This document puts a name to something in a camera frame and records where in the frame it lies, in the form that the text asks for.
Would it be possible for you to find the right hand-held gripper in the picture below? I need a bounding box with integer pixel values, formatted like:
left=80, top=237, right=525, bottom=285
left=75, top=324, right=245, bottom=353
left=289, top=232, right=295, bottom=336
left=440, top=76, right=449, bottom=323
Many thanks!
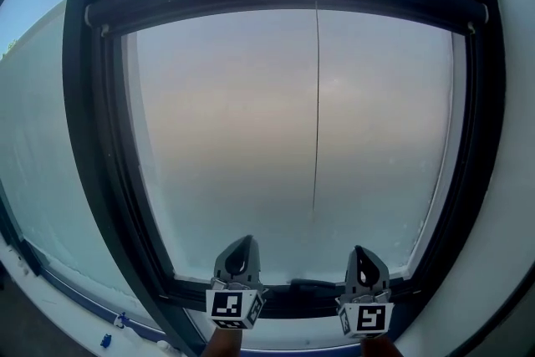
left=336, top=245, right=396, bottom=339

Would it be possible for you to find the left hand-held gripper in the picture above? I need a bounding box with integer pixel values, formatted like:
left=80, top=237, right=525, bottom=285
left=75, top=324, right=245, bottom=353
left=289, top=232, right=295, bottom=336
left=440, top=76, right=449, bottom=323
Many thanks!
left=205, top=235, right=269, bottom=331

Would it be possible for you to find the thin grey pull cord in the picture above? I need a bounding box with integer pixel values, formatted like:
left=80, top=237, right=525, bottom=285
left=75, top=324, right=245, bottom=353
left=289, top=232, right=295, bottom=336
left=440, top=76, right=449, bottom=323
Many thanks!
left=308, top=0, right=321, bottom=222

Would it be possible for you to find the black window frame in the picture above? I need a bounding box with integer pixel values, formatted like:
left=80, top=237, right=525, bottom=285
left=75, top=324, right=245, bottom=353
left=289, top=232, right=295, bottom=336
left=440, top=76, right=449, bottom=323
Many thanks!
left=0, top=0, right=509, bottom=357

